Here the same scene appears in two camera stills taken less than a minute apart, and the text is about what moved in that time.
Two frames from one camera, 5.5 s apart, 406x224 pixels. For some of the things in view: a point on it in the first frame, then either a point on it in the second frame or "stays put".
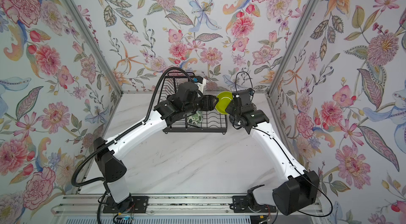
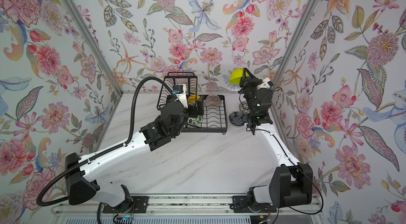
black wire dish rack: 212,122 stays put
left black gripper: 208,102 to 173,101
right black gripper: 229,110 to 247,85
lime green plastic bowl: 224,98 to 236,75
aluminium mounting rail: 93,204 stays put
